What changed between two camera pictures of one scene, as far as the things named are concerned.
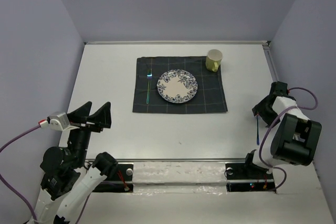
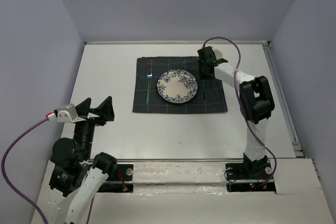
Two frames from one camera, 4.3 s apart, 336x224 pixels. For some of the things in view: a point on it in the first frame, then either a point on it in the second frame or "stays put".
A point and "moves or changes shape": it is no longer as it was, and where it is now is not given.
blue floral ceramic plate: [177, 86] stays put
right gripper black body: [269, 115] -> [202, 75]
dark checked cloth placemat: [210, 96] stays put
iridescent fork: [149, 75] stays put
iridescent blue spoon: [258, 140] moves or changes shape
